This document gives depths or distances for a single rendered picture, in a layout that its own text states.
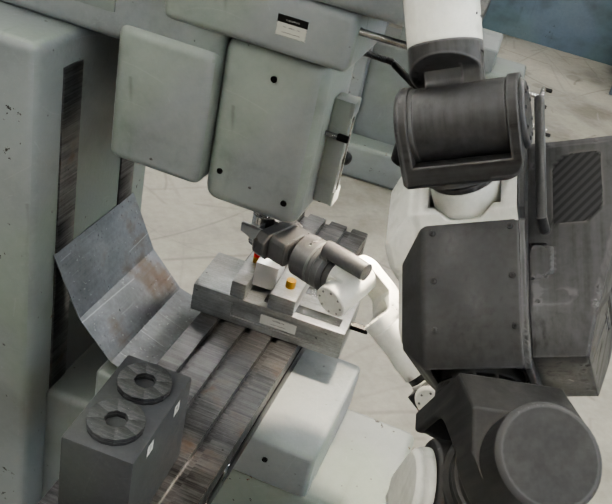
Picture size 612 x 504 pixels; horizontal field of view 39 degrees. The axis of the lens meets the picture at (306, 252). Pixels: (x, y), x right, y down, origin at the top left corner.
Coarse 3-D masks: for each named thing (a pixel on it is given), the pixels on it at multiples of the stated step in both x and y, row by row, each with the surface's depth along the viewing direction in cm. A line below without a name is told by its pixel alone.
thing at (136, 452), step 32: (128, 384) 139; (160, 384) 141; (96, 416) 132; (128, 416) 133; (160, 416) 136; (64, 448) 130; (96, 448) 128; (128, 448) 130; (160, 448) 140; (64, 480) 134; (96, 480) 131; (128, 480) 129; (160, 480) 147
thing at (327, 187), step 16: (352, 96) 153; (336, 112) 153; (352, 112) 152; (336, 128) 154; (352, 128) 157; (336, 144) 155; (336, 160) 157; (320, 176) 159; (336, 176) 158; (320, 192) 161; (336, 192) 162
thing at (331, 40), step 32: (192, 0) 141; (224, 0) 139; (256, 0) 137; (288, 0) 136; (224, 32) 142; (256, 32) 140; (288, 32) 138; (320, 32) 136; (352, 32) 135; (384, 32) 156; (320, 64) 139; (352, 64) 140
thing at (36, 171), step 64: (0, 64) 146; (64, 64) 152; (0, 128) 153; (64, 128) 159; (0, 192) 159; (64, 192) 167; (128, 192) 195; (0, 256) 167; (0, 320) 175; (64, 320) 186; (0, 384) 184; (0, 448) 194
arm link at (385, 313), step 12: (372, 264) 160; (384, 276) 160; (384, 288) 160; (396, 288) 160; (372, 300) 165; (384, 300) 160; (396, 300) 159; (384, 312) 159; (396, 312) 158; (372, 324) 157; (384, 324) 157; (372, 336) 159
